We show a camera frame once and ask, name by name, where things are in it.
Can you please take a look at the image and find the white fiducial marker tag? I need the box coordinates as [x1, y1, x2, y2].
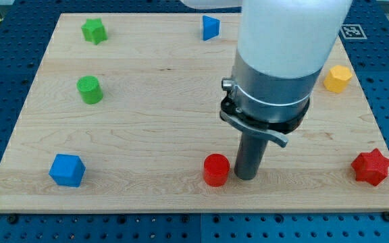
[340, 24, 367, 40]

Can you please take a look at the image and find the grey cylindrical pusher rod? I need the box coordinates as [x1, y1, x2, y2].
[234, 133, 267, 180]

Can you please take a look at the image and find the yellow hexagon block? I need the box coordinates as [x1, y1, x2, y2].
[323, 65, 353, 93]

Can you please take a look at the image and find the blue cube block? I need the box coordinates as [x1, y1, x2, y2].
[49, 154, 86, 188]

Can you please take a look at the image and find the green star block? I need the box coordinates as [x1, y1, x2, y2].
[81, 18, 108, 45]

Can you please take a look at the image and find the wooden board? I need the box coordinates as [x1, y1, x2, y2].
[0, 13, 389, 214]

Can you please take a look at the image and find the blue triangle block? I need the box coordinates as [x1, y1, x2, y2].
[202, 16, 220, 41]

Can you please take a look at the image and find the red cylinder block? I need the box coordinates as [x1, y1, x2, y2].
[203, 153, 230, 187]

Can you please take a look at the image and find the red star block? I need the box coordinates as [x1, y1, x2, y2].
[351, 148, 389, 186]

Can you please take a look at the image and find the silver clamp flange mount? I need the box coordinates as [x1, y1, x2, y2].
[219, 53, 319, 147]

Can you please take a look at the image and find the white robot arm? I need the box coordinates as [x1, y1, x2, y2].
[184, 0, 351, 180]

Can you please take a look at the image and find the green cylinder block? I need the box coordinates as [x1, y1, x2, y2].
[76, 76, 103, 105]

